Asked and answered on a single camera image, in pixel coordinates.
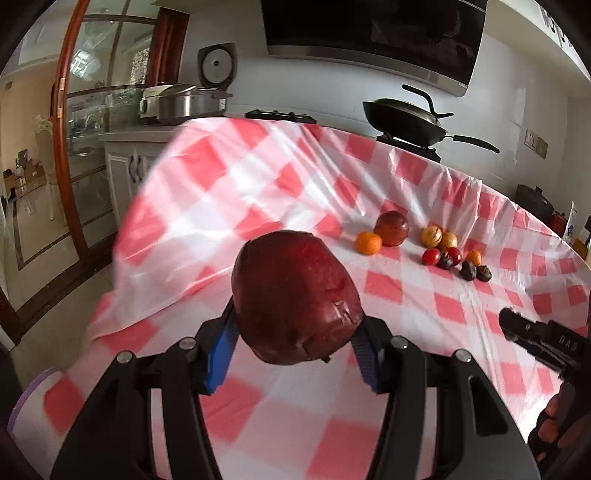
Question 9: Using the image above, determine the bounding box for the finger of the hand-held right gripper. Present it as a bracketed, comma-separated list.
[499, 307, 546, 358]

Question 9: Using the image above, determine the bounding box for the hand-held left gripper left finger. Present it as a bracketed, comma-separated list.
[50, 302, 241, 480]

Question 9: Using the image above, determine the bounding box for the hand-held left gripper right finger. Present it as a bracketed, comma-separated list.
[348, 316, 542, 480]

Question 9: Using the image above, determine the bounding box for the dark red apple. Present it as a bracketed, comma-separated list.
[232, 231, 363, 365]

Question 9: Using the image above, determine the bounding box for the person's right hand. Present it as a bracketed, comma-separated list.
[527, 383, 575, 467]

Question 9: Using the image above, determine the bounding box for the white blue labelled bottle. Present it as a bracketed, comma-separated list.
[563, 202, 580, 243]

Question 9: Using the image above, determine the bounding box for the mandarin orange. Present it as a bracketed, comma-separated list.
[356, 232, 383, 256]

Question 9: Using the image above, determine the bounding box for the dark clay pot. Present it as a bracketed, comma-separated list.
[516, 184, 555, 222]

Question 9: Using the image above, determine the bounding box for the red yellow apple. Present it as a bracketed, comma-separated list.
[374, 210, 410, 247]

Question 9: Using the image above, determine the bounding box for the red white checked tablecloth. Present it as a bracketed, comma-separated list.
[9, 117, 591, 480]

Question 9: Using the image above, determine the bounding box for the pale purple rimmed basin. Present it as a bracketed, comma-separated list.
[8, 366, 63, 462]

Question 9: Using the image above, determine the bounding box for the white base cabinet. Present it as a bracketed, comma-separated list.
[99, 128, 178, 222]

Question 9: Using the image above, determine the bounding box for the black gas stove grate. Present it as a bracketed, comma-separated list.
[245, 109, 319, 123]

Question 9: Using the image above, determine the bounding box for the stainless steel pot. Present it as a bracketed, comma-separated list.
[139, 83, 233, 125]

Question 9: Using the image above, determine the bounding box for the wooden framed glass door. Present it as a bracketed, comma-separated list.
[0, 0, 190, 344]

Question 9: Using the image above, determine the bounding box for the white rice cooker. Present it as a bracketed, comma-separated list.
[198, 42, 238, 88]

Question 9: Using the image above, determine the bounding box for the black range hood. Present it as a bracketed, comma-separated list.
[261, 0, 488, 97]

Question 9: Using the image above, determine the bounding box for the wall socket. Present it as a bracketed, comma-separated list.
[525, 130, 549, 158]

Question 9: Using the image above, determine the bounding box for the black wok with handle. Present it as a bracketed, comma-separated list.
[362, 84, 501, 154]

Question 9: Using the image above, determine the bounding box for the white wall cabinet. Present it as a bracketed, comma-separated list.
[538, 0, 591, 77]

